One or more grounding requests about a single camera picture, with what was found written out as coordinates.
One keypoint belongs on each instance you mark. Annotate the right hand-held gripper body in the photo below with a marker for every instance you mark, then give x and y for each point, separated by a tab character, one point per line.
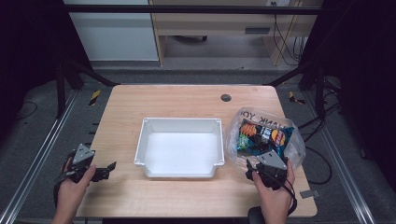
271	160

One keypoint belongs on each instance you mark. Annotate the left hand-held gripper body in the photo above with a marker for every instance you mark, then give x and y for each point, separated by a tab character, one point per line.
83	154

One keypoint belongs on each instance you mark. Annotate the dark blue chip packet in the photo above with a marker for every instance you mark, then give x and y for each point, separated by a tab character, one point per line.
260	138

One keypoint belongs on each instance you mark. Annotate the clear plastic bag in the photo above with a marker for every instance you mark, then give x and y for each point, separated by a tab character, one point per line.
295	147

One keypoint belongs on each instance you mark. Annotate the white plastic bin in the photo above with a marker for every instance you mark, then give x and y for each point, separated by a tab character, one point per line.
180	152

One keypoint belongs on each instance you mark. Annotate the person's left hand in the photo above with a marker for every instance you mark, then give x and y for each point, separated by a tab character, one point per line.
70	194

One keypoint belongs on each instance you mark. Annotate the person's right hand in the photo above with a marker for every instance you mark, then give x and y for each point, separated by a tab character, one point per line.
275	200

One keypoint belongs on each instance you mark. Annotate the black rounded object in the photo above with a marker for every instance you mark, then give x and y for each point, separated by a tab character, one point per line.
256	216

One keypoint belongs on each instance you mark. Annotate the grey tape piece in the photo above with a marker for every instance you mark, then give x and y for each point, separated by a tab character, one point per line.
309	194

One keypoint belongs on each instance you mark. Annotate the yellow black striped tape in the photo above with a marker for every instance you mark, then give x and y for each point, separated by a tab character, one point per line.
95	97
294	98

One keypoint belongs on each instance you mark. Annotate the black metal stand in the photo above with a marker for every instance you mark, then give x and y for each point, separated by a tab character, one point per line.
319	90
60	90

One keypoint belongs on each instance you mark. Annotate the grey round table grommet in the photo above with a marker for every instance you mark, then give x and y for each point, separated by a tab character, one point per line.
226	98

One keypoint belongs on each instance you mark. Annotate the white cabinet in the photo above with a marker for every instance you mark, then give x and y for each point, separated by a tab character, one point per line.
115	34

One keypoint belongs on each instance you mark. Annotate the light wooden desk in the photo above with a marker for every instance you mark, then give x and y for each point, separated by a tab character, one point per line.
214	23

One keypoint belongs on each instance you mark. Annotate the black horizontal metal bar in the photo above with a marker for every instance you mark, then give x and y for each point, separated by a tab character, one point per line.
186	9

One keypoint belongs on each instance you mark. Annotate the aluminium floor rail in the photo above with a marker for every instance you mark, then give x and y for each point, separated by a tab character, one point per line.
342	168
37	158

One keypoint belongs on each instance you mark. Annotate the white wall socket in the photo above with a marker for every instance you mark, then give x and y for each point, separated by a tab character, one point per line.
277	2

